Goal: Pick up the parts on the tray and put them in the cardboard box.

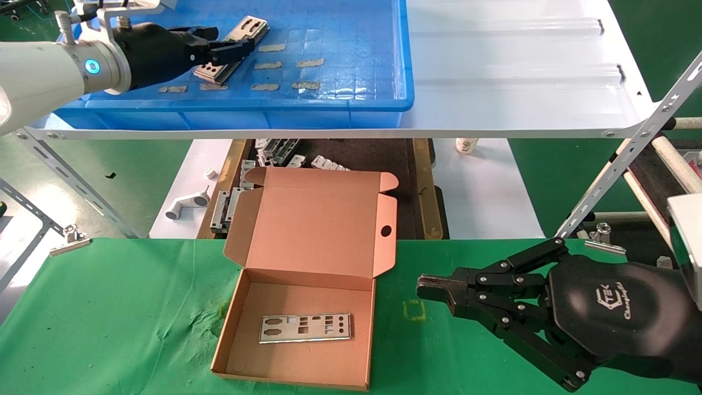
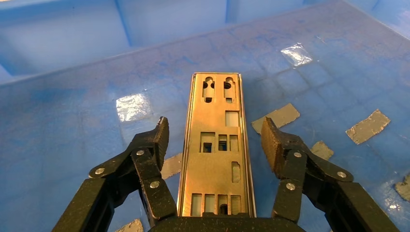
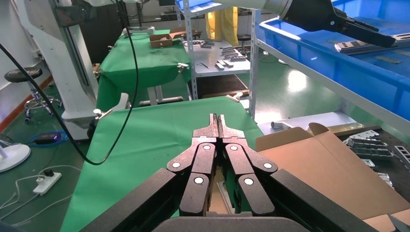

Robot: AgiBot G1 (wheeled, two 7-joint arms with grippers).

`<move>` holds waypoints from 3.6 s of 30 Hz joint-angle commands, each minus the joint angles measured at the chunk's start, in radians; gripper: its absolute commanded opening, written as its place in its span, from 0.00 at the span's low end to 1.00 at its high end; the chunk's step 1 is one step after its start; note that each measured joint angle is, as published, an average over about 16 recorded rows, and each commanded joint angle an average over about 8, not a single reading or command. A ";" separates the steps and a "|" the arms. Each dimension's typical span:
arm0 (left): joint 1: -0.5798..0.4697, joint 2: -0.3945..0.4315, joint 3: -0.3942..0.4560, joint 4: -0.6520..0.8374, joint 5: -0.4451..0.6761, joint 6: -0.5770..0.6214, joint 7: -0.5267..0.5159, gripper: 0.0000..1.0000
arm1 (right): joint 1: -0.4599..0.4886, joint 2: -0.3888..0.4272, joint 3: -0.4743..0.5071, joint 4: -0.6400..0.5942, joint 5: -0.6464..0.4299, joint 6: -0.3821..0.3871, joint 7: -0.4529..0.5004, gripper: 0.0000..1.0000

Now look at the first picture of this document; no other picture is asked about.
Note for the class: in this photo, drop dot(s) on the silver binder clip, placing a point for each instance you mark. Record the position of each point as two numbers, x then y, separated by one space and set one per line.
71 241
603 241

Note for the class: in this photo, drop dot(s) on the white metal shelf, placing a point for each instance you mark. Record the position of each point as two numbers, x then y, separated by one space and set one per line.
493 66

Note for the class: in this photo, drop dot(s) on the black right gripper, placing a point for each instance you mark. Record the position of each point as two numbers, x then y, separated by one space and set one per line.
620 312

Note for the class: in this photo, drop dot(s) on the silver metal bracket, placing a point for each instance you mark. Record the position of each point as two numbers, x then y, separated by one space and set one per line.
222 208
274 151
247 173
296 161
326 163

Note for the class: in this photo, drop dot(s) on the green cloth mat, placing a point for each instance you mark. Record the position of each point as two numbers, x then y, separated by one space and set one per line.
109 307

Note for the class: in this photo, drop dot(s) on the brown cardboard box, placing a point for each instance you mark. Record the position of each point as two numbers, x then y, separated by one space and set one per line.
340 208

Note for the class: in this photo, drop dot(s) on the white pipe fitting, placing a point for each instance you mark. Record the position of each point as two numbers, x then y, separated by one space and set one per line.
189 204

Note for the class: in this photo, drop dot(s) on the white slotted angle strut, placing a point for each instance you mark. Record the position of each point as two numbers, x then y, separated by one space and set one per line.
77 182
630 145

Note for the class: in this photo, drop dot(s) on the white paper cup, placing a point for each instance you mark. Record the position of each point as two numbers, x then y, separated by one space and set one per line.
466 146

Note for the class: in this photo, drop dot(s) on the grey slotted angle strut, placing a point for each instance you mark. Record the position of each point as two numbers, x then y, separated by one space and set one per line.
27 207

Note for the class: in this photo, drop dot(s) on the tan tape strip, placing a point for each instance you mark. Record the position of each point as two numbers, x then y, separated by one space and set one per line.
271 48
305 85
176 89
265 86
310 63
269 65
214 87

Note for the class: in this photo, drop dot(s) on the black chair wheel base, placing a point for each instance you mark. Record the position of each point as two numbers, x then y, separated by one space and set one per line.
24 6

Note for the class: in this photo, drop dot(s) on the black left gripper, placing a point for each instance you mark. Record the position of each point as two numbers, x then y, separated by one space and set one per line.
159 55

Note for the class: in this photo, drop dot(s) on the blue plastic tray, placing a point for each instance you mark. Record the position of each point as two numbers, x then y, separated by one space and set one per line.
356 33

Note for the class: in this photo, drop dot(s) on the white plastic tube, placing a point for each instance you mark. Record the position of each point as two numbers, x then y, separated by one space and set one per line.
677 162
688 123
647 206

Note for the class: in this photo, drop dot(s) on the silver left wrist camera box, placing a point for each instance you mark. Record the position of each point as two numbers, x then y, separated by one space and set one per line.
98 10

